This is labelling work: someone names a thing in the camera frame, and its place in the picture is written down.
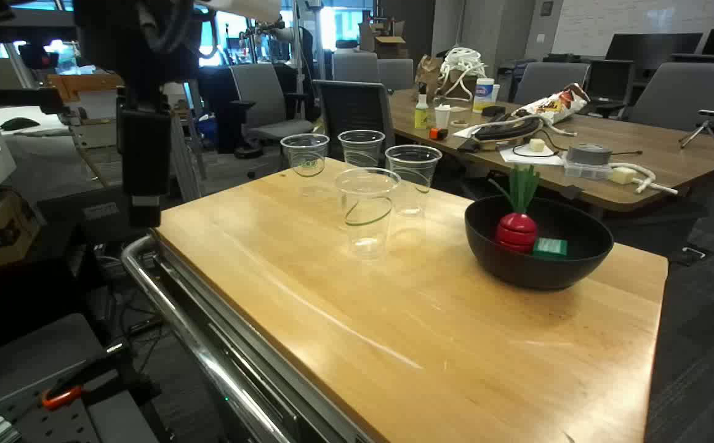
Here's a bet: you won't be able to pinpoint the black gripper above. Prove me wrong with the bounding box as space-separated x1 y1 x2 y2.
116 103 175 232

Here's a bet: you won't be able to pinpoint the clear plastic cup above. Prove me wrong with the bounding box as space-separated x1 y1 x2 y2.
381 144 446 219
335 127 389 175
335 165 403 255
279 132 332 181

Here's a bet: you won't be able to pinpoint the red radish toy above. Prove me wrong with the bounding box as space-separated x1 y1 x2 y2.
488 162 543 257

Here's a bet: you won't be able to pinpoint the green wooden block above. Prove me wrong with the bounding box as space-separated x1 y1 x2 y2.
531 237 572 262

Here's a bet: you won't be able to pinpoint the black bowl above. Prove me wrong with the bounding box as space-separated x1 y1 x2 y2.
462 193 616 294

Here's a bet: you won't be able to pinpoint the white equipment stand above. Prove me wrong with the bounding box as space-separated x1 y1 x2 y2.
44 70 126 175

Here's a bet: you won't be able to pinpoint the grey office chair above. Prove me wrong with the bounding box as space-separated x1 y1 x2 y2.
330 49 381 85
227 61 317 148
625 59 714 135
513 59 593 107
373 58 419 93

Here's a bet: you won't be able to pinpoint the black horizontal bar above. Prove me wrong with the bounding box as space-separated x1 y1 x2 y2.
0 87 69 113

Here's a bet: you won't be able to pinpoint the perforated metal breadboard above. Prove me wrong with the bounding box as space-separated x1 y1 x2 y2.
0 389 162 443

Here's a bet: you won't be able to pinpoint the dark office chair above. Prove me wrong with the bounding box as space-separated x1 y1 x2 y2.
314 76 398 167

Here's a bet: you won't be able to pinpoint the brown wooden object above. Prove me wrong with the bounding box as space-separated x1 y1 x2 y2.
413 53 457 109

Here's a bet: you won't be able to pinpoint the long black bar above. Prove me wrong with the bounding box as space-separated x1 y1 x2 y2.
456 133 540 155

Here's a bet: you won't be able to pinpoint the white container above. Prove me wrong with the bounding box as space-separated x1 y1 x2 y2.
469 76 499 116

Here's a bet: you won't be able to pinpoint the white paper sheet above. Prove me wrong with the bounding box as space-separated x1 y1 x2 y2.
497 144 568 171

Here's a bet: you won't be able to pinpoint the snack chip bag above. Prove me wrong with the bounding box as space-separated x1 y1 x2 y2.
513 81 593 128

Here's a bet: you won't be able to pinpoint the clear plastic box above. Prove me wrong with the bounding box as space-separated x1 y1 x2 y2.
559 159 625 184

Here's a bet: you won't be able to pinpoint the black office chair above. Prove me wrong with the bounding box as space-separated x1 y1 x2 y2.
584 58 637 113

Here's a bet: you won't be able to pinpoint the wooden meeting desk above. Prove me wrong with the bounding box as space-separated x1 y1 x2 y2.
387 87 714 216

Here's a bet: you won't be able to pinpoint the small tabletop tripod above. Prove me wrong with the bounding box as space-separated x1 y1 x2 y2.
676 107 714 152

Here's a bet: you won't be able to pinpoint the chrome cart handle bar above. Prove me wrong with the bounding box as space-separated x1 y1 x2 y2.
119 234 298 443

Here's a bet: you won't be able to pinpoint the orange handled clamp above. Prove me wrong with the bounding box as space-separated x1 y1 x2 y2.
37 342 127 413

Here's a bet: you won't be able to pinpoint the black flat panel mount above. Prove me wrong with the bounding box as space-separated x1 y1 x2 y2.
0 0 82 45

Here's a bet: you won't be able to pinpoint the white cable bundle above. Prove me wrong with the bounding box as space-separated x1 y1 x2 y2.
439 45 488 102

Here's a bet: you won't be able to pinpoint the grey duct tape roll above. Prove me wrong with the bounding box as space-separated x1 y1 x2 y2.
563 144 616 167

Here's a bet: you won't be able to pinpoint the white plug cable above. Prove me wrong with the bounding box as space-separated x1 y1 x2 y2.
606 161 682 199

